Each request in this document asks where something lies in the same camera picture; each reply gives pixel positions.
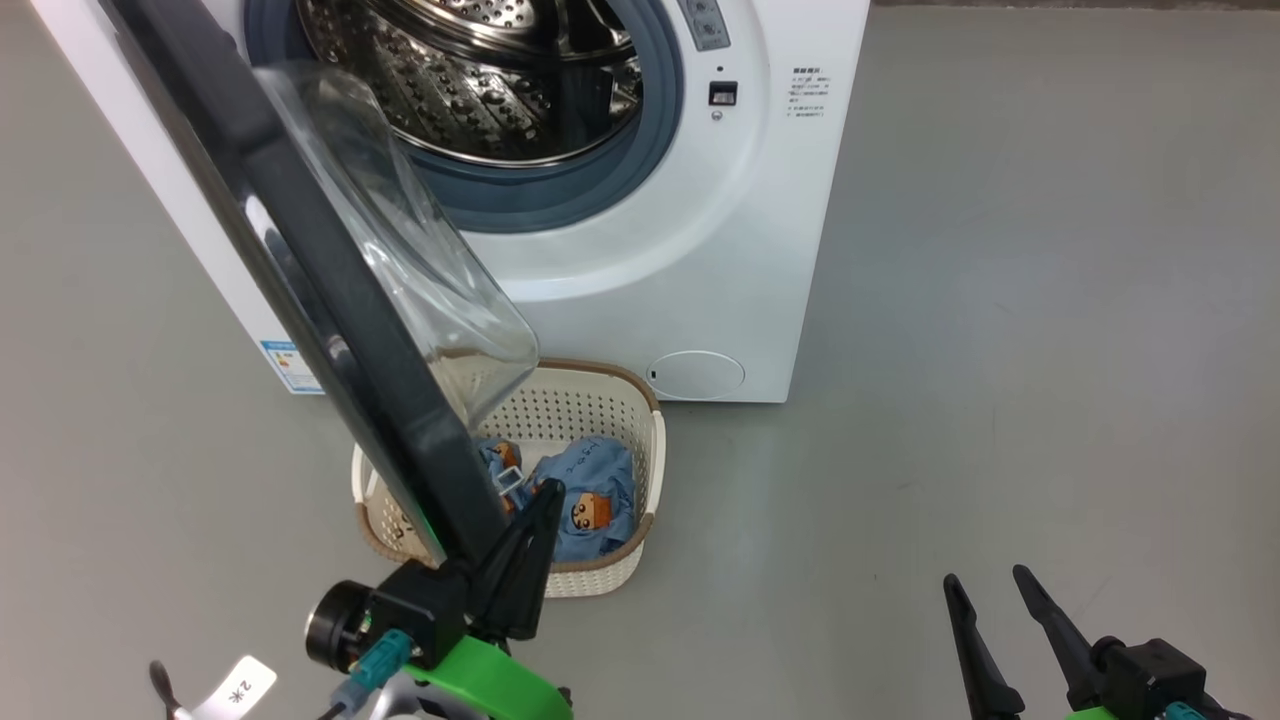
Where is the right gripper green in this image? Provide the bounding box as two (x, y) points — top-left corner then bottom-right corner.
(943, 565), (1126, 720)

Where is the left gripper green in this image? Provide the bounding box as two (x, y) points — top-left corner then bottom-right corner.
(405, 478), (575, 720)

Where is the blue cartoon print garment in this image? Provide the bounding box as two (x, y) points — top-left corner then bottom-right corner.
(528, 436), (637, 564)

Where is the round black glass washer door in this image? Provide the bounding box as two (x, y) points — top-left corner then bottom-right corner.
(95, 0), (541, 567)

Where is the white front-load washing machine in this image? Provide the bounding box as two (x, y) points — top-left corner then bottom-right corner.
(30, 0), (871, 406)

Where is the grey rubber door gasket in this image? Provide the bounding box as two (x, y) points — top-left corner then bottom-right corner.
(243, 0), (686, 234)

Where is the stainless steel washing machine drum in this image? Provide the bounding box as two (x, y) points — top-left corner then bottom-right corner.
(295, 0), (646, 166)

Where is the cream perforated laundry basket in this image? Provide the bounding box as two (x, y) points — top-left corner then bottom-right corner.
(352, 358), (667, 599)

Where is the round white filter cover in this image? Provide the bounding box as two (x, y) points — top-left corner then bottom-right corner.
(645, 350), (746, 401)

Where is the blue energy label sticker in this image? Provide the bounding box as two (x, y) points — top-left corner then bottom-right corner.
(260, 340), (326, 394)

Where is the printed warning text label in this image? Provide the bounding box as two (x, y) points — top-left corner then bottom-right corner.
(787, 67), (833, 119)

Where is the grey instruction sticker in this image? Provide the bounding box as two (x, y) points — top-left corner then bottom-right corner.
(678, 0), (731, 51)

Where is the teal left camera connector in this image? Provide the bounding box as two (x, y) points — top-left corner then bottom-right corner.
(330, 630), (415, 713)

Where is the white cable tag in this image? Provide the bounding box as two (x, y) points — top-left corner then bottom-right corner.
(188, 655), (278, 720)

